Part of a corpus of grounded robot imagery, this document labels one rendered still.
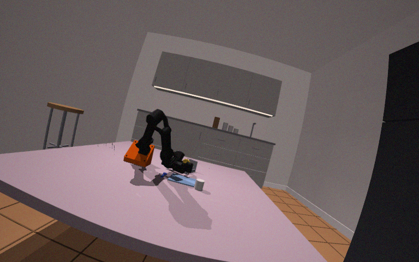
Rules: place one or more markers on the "light blue placemat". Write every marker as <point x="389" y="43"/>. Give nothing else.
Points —
<point x="182" y="180"/>

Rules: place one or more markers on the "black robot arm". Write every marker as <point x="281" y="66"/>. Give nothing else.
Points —
<point x="176" y="163"/>

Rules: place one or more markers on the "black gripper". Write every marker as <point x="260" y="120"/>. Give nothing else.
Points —
<point x="189" y="166"/>

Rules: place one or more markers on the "white cylinder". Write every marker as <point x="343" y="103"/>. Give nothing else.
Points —
<point x="199" y="184"/>

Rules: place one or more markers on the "grey dish rack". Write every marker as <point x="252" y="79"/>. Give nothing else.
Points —
<point x="194" y="166"/>

